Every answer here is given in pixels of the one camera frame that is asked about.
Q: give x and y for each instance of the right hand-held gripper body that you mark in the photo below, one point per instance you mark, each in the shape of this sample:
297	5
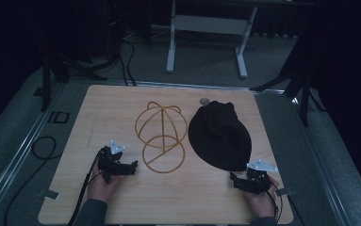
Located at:
258	180

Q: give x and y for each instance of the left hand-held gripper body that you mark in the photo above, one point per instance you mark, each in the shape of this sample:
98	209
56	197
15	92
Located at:
110	163

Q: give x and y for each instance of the black hat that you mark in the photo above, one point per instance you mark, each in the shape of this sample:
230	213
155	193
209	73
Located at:
220	138

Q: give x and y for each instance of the person's right hand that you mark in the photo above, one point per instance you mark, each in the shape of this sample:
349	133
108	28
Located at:
263	202

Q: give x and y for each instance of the person's left hand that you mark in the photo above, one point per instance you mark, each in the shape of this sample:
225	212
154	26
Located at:
101	186

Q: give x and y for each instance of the grey tape strip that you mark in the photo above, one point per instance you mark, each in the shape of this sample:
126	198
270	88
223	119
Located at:
284	191
52	194

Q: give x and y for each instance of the black tape mark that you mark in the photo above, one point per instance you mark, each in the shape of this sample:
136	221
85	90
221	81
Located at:
58	117

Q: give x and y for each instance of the grey round disc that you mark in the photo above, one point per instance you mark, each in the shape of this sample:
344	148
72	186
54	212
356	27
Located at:
204	101

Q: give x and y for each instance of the black metal stand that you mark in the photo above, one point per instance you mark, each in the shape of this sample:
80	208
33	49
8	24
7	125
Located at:
46	78
303	94

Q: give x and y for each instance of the white metal table frame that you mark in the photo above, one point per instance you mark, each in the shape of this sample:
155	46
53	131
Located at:
211	24

